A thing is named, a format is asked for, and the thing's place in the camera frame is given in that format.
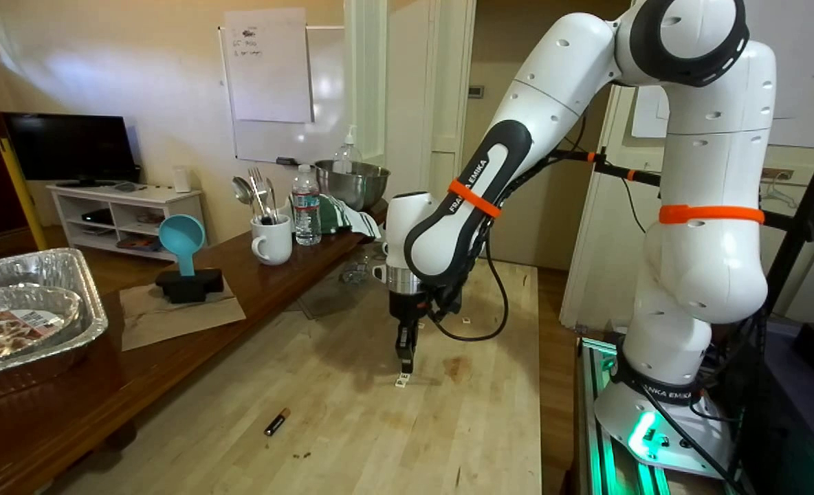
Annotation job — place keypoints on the white refrigerator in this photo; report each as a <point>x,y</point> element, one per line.
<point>600,264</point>

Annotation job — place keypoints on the large steel mixing bowl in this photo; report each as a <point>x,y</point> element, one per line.
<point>362,183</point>

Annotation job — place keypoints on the black stand post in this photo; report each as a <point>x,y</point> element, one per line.
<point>808,209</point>

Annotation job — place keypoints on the brown cardboard sheet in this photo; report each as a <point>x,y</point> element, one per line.
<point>178,320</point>

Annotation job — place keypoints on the whiteboard with handwriting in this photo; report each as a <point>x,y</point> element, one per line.
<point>809,84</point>

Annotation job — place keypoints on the white television shelf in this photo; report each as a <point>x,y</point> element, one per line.
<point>134,195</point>

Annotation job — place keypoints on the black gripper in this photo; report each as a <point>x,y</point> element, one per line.
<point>406,312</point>

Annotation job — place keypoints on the black marker pen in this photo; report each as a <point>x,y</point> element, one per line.
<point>277,421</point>

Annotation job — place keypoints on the white door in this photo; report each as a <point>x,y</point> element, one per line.
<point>398,92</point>

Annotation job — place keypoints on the black camera boom bar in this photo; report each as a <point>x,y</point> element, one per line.
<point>615,165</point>

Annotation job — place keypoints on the aluminum robot stand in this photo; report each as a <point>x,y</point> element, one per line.
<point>596,429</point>

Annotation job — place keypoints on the white paper sheet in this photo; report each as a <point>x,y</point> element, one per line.
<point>267,65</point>

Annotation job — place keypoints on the clear water bottle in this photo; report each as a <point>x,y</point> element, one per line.
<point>307,209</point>

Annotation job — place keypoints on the aluminum foil tray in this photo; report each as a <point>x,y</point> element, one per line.
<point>68,276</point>

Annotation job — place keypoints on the white wall whiteboard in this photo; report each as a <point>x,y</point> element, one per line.
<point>328,92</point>

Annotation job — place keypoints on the dark wooden side table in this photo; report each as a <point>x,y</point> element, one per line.
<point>60,421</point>

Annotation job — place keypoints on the clear pump dispenser bottle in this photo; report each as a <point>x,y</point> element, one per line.
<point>344,159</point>

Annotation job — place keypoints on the black funnel base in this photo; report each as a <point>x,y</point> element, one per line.
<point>188,287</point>

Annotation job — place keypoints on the green striped white towel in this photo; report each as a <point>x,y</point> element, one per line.
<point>355,221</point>

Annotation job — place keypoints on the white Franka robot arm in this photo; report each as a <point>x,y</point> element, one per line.
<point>699,276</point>

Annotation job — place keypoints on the white ceramic mug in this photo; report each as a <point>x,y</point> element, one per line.
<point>271,243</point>

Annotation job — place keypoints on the black flat television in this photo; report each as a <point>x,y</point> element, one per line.
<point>73,146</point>

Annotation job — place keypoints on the metal spoon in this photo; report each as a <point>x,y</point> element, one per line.
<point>265,188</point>
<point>243,190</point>

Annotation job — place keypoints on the yellow measuring stick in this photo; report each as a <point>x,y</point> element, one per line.
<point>23,195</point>

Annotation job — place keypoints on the wall light switch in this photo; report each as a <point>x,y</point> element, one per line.
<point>475,92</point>

